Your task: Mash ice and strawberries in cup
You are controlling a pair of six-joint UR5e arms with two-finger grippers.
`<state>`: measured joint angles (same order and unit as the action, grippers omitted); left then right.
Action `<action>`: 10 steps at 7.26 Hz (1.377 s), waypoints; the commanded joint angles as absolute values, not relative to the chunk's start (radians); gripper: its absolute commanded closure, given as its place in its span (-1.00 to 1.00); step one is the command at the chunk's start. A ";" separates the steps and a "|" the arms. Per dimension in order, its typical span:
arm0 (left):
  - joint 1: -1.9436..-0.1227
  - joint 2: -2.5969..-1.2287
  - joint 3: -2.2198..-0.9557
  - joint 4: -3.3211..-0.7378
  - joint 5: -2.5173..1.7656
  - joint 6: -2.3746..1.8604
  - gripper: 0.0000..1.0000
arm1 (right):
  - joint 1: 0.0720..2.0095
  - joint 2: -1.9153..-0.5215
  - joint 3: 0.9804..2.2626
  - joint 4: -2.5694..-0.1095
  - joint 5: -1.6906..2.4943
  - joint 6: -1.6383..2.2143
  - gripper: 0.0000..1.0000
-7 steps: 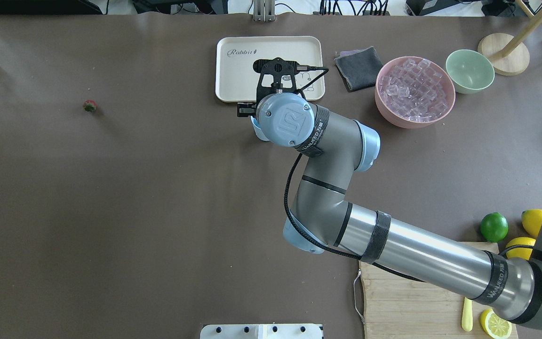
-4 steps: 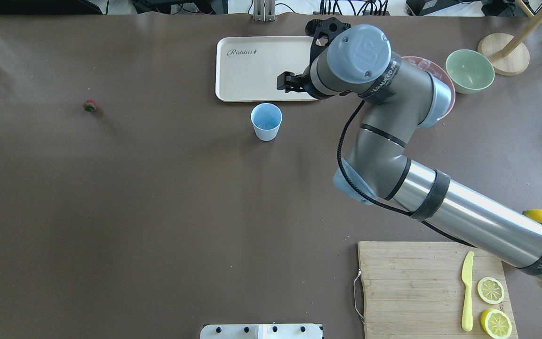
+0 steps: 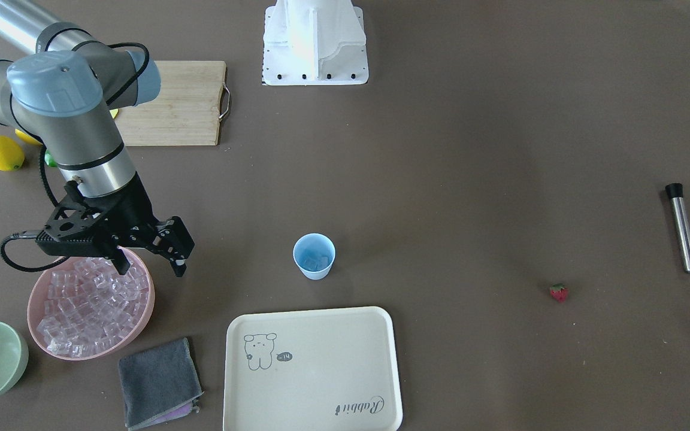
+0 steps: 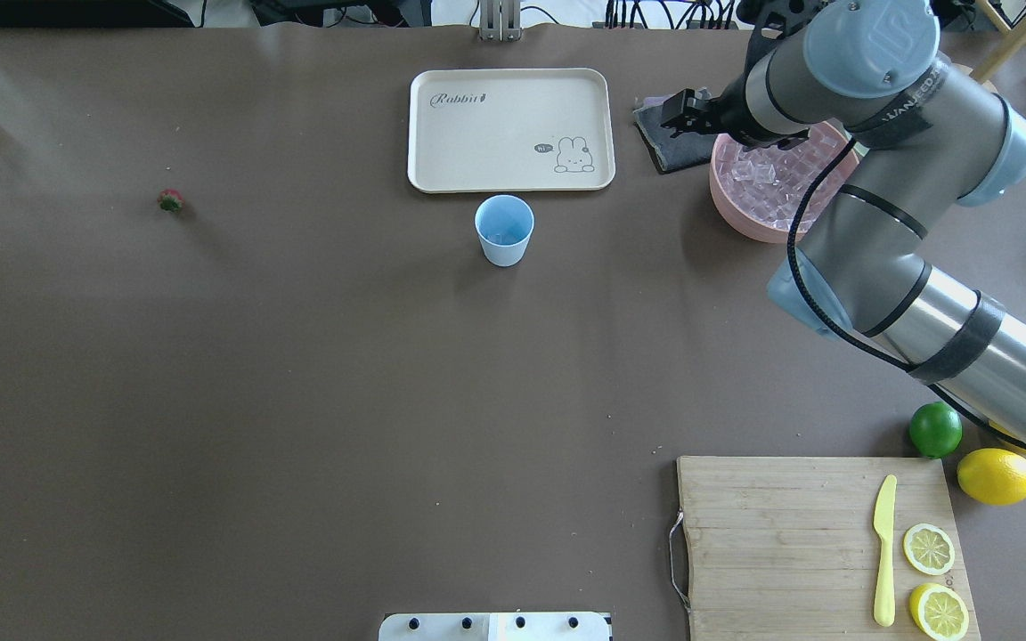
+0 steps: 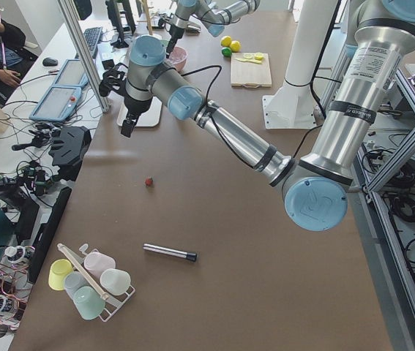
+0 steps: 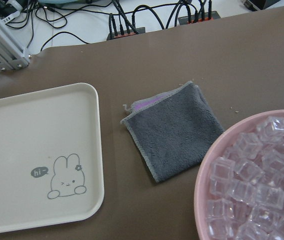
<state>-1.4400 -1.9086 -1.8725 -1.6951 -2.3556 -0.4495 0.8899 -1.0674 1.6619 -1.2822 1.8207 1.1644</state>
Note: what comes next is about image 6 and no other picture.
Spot black usb hub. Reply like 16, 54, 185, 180
107, 27, 146, 41

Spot grey folded cloth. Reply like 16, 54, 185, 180
121, 81, 224, 183

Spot pink bowl of ice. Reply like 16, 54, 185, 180
194, 109, 284, 240

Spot cream rabbit tray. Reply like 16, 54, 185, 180
0, 83, 104, 233

